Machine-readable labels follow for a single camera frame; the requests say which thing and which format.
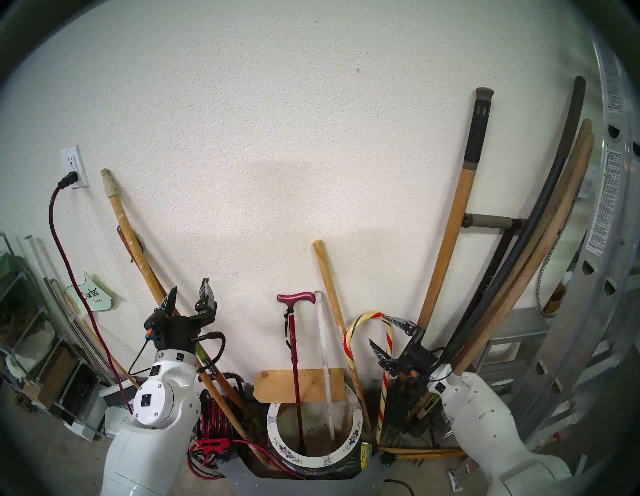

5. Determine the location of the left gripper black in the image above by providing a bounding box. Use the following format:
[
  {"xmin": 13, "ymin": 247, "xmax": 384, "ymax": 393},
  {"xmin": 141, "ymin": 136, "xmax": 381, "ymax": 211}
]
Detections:
[{"xmin": 144, "ymin": 278, "xmax": 218, "ymax": 352}]

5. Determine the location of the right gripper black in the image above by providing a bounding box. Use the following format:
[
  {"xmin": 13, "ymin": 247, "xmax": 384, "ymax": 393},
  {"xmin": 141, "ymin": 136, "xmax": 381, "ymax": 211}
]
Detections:
[{"xmin": 368, "ymin": 315, "xmax": 449, "ymax": 392}]

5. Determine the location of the striped candy cane stick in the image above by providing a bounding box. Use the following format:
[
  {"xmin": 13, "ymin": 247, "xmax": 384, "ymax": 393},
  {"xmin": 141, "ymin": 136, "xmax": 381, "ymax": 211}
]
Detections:
[{"xmin": 343, "ymin": 311, "xmax": 394, "ymax": 445}]

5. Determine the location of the pink metal walking cane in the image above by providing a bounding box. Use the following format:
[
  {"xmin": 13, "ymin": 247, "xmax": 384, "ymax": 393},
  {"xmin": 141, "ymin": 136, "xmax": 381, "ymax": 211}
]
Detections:
[{"xmin": 277, "ymin": 292, "xmax": 317, "ymax": 455}]

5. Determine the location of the white floral ceramic pot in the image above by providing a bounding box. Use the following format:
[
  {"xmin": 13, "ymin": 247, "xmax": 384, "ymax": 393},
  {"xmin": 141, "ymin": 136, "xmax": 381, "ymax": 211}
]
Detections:
[{"xmin": 266, "ymin": 382, "xmax": 364, "ymax": 476}]

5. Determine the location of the black rake head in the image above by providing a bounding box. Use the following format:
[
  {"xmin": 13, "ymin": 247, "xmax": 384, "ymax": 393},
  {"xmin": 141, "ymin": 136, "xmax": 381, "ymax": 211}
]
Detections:
[{"xmin": 382, "ymin": 377, "xmax": 443, "ymax": 447}]

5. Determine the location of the white flat stick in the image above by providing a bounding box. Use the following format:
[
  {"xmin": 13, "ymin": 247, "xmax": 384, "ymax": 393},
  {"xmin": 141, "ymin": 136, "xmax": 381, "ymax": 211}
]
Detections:
[{"xmin": 315, "ymin": 291, "xmax": 337, "ymax": 441}]

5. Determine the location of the light wooden stick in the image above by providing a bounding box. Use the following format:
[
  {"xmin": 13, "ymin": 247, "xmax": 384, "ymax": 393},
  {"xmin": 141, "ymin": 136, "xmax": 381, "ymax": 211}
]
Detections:
[{"xmin": 313, "ymin": 240, "xmax": 374, "ymax": 434}]

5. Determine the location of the dark brown wooden stick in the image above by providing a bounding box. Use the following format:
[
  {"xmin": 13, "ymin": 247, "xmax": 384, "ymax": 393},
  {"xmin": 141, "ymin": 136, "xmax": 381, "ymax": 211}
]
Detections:
[{"xmin": 117, "ymin": 225, "xmax": 253, "ymax": 421}]

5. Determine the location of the green handwritten sign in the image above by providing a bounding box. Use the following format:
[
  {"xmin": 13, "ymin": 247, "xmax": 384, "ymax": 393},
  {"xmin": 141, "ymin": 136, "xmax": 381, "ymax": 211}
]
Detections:
[{"xmin": 65, "ymin": 272, "xmax": 115, "ymax": 312}]

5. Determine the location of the wooden board with hole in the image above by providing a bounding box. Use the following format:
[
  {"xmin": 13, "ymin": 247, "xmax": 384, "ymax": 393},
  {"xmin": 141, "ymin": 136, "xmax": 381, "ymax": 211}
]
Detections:
[{"xmin": 253, "ymin": 368, "xmax": 347, "ymax": 404}]

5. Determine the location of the grey step ladder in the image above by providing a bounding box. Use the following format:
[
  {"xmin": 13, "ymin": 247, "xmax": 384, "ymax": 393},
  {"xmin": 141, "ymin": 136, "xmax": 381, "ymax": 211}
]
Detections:
[{"xmin": 475, "ymin": 306, "xmax": 551, "ymax": 401}]

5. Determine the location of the black printed box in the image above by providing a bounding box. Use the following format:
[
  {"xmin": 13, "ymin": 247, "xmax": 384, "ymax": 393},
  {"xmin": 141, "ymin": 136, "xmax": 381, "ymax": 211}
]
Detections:
[{"xmin": 62, "ymin": 365, "xmax": 101, "ymax": 426}]

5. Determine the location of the brown cardboard box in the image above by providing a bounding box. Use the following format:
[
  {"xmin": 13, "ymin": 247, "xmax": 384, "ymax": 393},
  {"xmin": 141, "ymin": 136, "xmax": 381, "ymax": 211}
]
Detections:
[{"xmin": 37, "ymin": 345, "xmax": 76, "ymax": 408}]

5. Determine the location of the white plastic pipe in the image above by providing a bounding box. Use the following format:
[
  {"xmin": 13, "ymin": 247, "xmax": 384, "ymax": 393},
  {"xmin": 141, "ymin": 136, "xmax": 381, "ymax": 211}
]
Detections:
[{"xmin": 24, "ymin": 234, "xmax": 58, "ymax": 306}]

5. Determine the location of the aluminium extension ladder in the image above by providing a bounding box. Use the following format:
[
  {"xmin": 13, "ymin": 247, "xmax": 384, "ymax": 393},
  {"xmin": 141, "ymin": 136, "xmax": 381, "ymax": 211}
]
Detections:
[{"xmin": 450, "ymin": 30, "xmax": 640, "ymax": 493}]

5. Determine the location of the curved wooden pole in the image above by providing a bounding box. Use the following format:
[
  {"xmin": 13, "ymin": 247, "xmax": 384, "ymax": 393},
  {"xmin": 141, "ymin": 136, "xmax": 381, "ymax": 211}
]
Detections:
[
  {"xmin": 450, "ymin": 119, "xmax": 594, "ymax": 373},
  {"xmin": 452, "ymin": 131, "xmax": 596, "ymax": 377}
]

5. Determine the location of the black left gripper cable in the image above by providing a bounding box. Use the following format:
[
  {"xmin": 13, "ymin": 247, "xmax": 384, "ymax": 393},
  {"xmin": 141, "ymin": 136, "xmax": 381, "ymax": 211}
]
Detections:
[{"xmin": 192, "ymin": 331, "xmax": 227, "ymax": 375}]

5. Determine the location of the yellow handled tool black knob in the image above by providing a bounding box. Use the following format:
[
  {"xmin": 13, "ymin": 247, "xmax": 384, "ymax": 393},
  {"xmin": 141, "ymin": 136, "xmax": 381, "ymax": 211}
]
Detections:
[{"xmin": 379, "ymin": 446, "xmax": 468, "ymax": 467}]

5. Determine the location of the grey metal rail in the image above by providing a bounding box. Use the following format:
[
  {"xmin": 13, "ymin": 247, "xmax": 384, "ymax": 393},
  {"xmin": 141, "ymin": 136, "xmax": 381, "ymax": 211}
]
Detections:
[{"xmin": 44, "ymin": 277, "xmax": 121, "ymax": 386}]

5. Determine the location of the wooden broom handle threaded tip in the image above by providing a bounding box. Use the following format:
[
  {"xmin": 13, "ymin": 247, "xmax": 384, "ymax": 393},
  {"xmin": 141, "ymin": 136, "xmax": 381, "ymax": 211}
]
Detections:
[{"xmin": 101, "ymin": 168, "xmax": 271, "ymax": 466}]

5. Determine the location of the red extension cord reel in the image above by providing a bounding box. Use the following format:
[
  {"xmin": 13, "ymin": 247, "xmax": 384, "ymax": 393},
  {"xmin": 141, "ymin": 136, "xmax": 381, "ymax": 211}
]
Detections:
[{"xmin": 187, "ymin": 372, "xmax": 263, "ymax": 481}]

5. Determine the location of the black tool olive crossbar handle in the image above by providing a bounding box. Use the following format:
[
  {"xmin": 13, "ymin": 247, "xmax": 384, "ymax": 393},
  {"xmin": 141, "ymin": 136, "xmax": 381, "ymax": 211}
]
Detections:
[{"xmin": 435, "ymin": 212, "xmax": 526, "ymax": 361}]

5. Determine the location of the red black power cord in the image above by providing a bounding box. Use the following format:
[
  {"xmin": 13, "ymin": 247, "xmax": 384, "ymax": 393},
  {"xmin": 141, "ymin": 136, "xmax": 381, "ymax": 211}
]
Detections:
[{"xmin": 48, "ymin": 171, "xmax": 135, "ymax": 416}]

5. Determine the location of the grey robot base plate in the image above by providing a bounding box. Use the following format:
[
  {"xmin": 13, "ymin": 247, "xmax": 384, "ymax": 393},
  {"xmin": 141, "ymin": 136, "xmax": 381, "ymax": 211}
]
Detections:
[{"xmin": 220, "ymin": 457, "xmax": 451, "ymax": 496}]

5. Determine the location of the metal wire shelf rack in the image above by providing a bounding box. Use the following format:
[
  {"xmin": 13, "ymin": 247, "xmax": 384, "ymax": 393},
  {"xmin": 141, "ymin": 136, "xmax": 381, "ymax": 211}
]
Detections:
[{"xmin": 0, "ymin": 232, "xmax": 108, "ymax": 441}]

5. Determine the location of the white wall outlet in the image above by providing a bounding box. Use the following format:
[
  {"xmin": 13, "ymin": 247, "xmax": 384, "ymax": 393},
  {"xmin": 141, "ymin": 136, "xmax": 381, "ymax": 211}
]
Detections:
[{"xmin": 60, "ymin": 145, "xmax": 90, "ymax": 190}]

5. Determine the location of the wooden handle black grip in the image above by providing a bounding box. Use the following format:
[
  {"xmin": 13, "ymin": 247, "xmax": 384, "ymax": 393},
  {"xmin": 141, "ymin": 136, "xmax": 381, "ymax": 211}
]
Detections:
[{"xmin": 415, "ymin": 87, "xmax": 495, "ymax": 333}]

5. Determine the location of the bundle of long tool handles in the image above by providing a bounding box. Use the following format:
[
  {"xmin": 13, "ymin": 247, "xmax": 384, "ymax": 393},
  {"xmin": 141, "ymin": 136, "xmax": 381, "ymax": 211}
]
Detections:
[{"xmin": 440, "ymin": 76, "xmax": 587, "ymax": 366}]

